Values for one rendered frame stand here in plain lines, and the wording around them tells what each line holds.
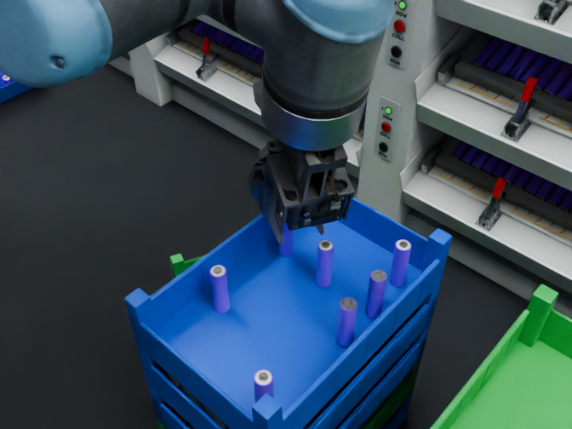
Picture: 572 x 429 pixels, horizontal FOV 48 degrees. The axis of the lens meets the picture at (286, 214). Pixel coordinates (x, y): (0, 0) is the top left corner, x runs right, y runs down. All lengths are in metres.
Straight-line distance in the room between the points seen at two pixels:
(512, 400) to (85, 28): 0.53
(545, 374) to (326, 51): 0.43
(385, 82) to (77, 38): 0.74
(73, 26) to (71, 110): 1.28
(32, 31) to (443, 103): 0.76
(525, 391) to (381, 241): 0.24
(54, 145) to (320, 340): 1.01
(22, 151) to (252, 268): 0.91
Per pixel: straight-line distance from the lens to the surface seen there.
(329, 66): 0.48
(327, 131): 0.53
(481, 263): 1.24
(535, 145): 1.02
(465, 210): 1.16
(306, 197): 0.59
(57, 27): 0.41
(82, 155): 1.53
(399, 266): 0.74
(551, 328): 0.74
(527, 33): 0.94
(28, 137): 1.63
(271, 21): 0.47
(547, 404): 0.72
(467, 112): 1.05
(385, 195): 1.22
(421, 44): 1.02
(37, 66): 0.43
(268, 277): 0.77
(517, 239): 1.13
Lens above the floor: 0.91
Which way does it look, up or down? 44 degrees down
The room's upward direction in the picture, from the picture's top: straight up
